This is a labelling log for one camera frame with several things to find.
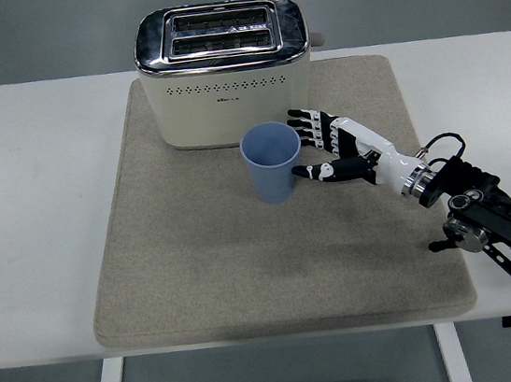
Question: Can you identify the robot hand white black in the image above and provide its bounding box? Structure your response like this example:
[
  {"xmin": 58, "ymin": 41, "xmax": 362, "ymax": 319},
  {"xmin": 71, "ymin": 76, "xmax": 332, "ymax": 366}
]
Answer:
[{"xmin": 283, "ymin": 93, "xmax": 427, "ymax": 206}]

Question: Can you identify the blue plastic cup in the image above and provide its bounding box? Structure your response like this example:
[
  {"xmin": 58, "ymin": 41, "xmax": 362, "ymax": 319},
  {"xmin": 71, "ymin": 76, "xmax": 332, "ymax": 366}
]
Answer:
[{"xmin": 236, "ymin": 118, "xmax": 309, "ymax": 209}]

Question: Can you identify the cream toaster with chrome top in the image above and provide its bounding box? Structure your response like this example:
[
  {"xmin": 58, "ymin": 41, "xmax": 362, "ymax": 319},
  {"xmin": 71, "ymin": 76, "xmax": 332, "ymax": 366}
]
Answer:
[{"xmin": 127, "ymin": 0, "xmax": 339, "ymax": 159}]

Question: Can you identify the beige grey fabric mat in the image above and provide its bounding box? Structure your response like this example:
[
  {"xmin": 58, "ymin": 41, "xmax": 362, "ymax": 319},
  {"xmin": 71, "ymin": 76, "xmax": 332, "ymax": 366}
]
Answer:
[{"xmin": 62, "ymin": 39, "xmax": 481, "ymax": 363}]

